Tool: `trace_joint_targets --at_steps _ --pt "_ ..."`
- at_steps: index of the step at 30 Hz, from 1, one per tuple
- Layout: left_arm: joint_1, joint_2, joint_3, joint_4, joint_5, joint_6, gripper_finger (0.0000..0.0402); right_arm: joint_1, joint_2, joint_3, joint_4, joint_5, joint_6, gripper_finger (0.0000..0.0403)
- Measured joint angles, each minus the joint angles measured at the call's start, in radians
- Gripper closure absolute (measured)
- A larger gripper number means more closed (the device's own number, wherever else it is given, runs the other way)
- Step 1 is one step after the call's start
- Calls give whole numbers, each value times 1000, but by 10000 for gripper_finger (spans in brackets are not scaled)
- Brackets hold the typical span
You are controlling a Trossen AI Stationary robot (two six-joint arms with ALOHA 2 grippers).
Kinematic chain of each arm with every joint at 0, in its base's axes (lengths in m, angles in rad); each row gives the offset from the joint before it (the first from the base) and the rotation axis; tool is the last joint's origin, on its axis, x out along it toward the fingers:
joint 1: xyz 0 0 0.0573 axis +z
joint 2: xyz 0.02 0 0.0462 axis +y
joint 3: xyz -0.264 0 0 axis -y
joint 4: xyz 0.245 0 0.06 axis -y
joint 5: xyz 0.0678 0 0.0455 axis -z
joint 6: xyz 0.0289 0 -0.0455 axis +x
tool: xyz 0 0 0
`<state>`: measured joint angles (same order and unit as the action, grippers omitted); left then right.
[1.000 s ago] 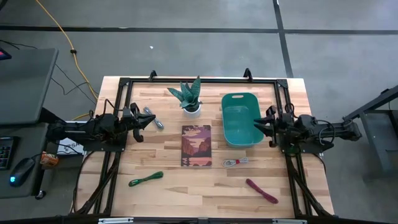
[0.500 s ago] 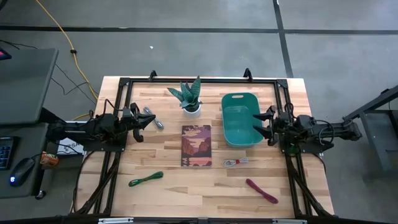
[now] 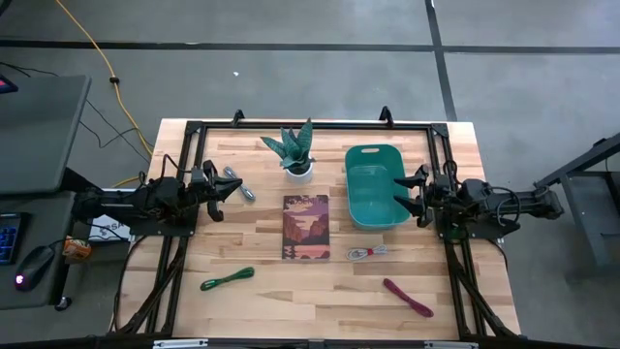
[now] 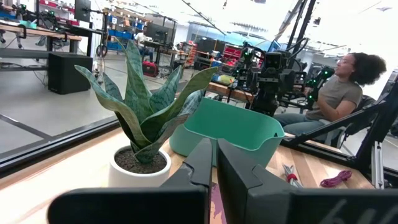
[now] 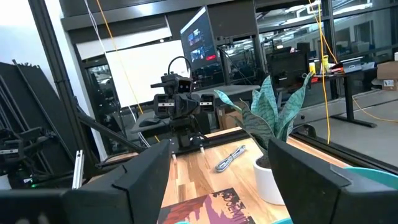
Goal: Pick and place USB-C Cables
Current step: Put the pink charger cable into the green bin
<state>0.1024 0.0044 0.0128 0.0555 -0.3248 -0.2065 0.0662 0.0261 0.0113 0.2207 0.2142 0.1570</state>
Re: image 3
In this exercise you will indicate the black metal side table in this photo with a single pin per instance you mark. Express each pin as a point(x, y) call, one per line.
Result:
point(581, 160)

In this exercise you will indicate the green snake plant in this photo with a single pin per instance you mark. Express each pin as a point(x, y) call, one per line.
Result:
point(293, 148)

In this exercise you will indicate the black metal table frame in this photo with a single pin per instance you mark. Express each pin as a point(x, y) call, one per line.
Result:
point(315, 126)

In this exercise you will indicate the orange snack packet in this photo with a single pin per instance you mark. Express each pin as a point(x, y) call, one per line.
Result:
point(76, 248)

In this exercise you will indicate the black computer mouse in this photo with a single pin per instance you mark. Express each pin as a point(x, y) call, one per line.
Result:
point(34, 266)

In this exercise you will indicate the black backlit keyboard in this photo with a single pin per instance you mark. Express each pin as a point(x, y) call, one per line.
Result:
point(9, 237)

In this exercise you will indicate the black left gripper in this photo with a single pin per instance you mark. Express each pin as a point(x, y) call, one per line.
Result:
point(209, 191)

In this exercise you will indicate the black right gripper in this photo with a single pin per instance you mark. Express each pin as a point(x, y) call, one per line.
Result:
point(438, 196)

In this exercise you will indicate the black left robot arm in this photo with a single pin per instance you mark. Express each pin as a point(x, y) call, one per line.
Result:
point(126, 201)

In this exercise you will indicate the teal plastic bin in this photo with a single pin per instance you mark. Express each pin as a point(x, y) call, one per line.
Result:
point(373, 194)

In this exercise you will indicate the white plant pot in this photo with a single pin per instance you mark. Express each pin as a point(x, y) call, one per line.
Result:
point(299, 177)

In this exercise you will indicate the black device with red light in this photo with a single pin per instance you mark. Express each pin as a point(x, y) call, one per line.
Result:
point(7, 85)

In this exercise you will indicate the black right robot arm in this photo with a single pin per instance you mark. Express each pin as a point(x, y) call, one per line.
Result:
point(528, 201)

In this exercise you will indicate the silver metal bracket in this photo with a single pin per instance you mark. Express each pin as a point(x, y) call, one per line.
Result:
point(179, 344)
point(450, 345)

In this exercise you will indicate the notebook with landscape cover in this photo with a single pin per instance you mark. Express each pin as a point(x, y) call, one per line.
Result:
point(305, 228)

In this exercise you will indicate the grey desk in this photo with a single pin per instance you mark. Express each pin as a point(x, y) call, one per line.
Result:
point(39, 136)

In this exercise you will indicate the white printed sheet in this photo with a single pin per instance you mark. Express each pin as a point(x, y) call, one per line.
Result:
point(109, 230)

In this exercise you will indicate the black clamp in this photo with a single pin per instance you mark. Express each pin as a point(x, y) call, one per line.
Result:
point(238, 117)
point(386, 116)

